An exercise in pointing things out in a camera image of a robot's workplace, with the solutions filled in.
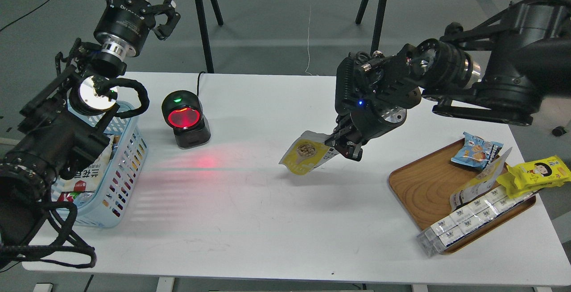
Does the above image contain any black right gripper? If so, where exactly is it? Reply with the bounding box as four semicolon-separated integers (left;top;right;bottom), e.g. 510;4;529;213
324;52;422;162

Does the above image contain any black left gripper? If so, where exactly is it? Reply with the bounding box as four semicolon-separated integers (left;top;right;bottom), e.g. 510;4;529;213
86;0;181;58

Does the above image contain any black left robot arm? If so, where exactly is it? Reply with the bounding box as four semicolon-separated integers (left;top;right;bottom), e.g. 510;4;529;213
0;0;180;268

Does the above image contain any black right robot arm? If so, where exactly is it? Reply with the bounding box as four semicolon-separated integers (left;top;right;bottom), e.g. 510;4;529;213
324;0;571;161

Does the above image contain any blue cookie snack bag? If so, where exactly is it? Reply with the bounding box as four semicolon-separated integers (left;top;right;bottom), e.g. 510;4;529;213
451;132;504;171

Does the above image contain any white red peanut snack bag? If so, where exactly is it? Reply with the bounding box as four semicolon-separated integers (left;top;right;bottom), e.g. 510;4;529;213
55;143;112;192

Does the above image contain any light blue plastic basket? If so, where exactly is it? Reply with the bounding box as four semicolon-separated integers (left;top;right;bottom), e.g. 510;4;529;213
51;116;148;228

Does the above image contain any yellow cartoon face snack bag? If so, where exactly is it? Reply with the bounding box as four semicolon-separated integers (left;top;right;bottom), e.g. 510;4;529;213
497;155;571;198

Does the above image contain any red snack bag in basket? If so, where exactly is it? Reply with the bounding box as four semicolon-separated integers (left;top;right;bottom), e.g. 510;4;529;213
57;192;95;207

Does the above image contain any round wooden tray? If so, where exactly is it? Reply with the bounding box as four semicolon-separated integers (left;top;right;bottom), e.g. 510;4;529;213
388;140;536;237

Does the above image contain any black barcode scanner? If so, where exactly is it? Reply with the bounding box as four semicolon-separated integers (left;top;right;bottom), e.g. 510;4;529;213
161;90;211;148

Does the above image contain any clear pack of white boxes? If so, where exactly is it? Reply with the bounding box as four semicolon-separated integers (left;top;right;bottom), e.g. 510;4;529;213
416;185;535;257

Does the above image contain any white hanging cord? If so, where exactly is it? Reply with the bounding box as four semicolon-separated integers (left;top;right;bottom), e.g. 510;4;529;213
305;5;318;77

